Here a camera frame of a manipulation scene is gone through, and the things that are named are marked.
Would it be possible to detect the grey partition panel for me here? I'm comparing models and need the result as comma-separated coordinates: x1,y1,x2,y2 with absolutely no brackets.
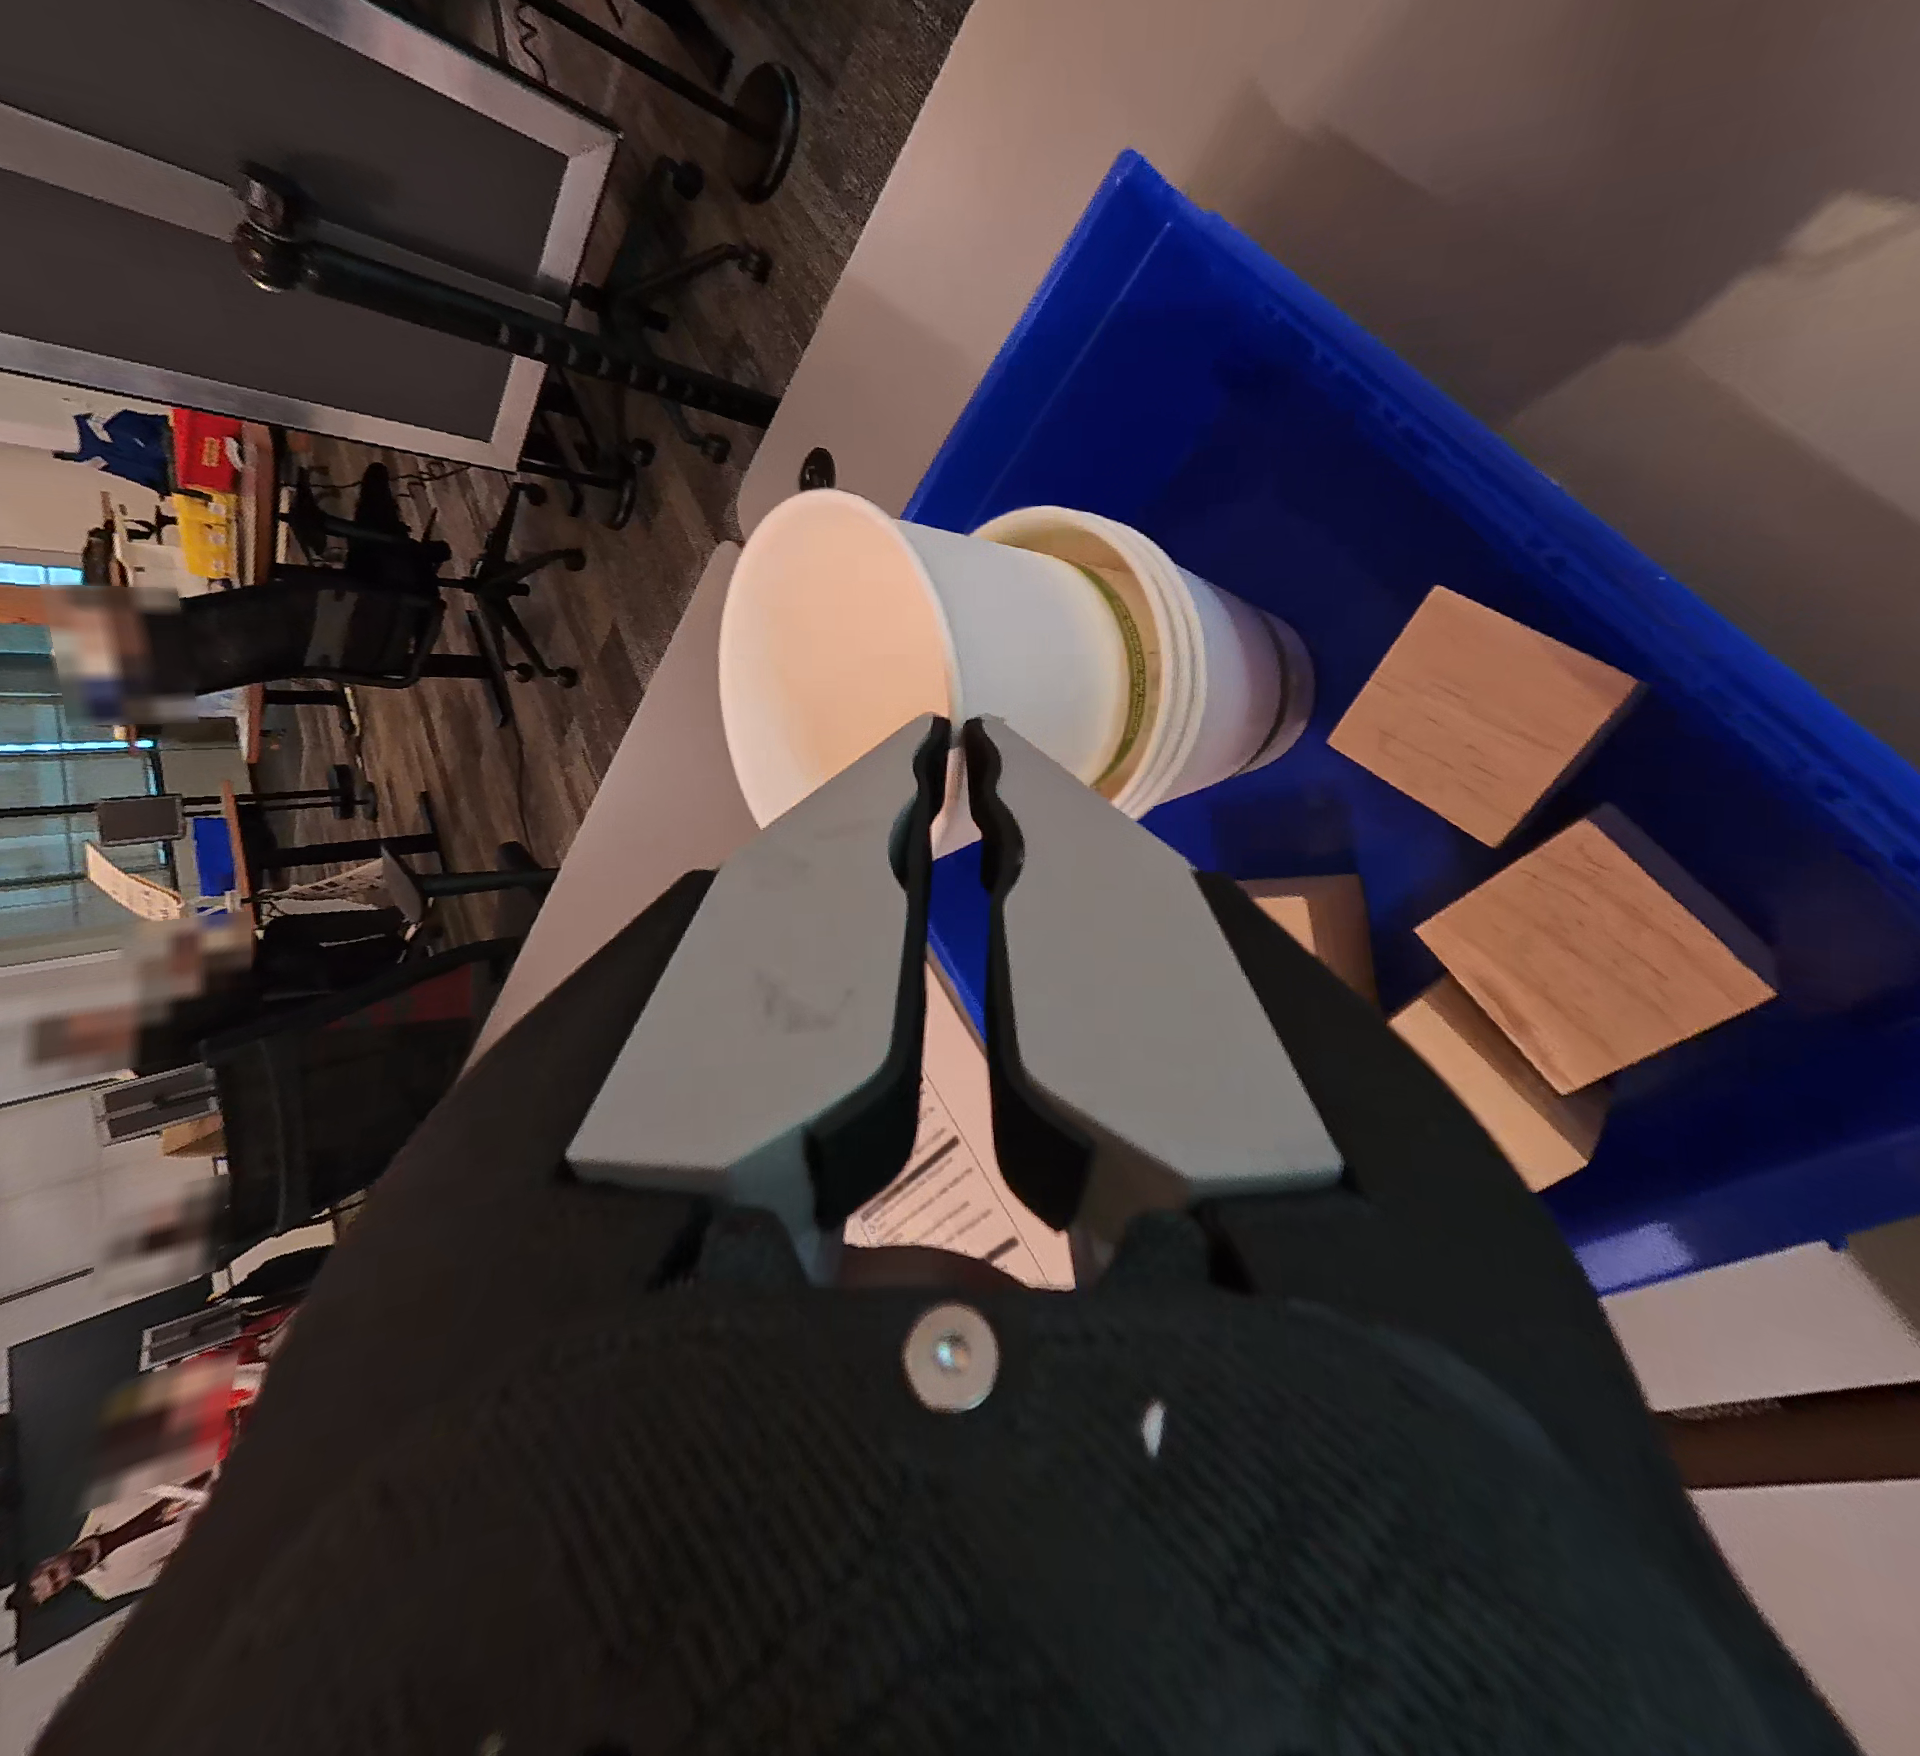
0,0,623,471

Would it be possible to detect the black office chair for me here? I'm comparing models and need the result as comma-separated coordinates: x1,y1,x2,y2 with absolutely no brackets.
180,465,590,738

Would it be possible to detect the printed desk sheet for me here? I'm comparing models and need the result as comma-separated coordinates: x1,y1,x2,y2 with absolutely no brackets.
842,958,1079,1296

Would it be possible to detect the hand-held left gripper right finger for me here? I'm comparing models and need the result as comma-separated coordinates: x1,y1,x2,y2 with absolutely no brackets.
963,718,1346,1266

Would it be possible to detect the white paper cup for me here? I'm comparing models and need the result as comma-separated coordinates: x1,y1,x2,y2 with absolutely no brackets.
1050,526,1205,816
1139,570,1319,800
718,492,1150,866
972,501,1190,823

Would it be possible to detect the black tripod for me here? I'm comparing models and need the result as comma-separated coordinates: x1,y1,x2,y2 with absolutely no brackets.
231,162,785,438

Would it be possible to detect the blue plastic bin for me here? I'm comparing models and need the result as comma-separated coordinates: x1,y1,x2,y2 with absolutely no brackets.
900,146,1920,1296

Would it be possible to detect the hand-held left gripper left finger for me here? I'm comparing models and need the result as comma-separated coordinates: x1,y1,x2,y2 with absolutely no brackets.
566,715,954,1279

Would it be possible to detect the wooden cube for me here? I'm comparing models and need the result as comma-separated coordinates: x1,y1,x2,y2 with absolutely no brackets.
1387,973,1615,1195
1327,585,1647,853
1243,874,1380,1010
1414,802,1782,1099

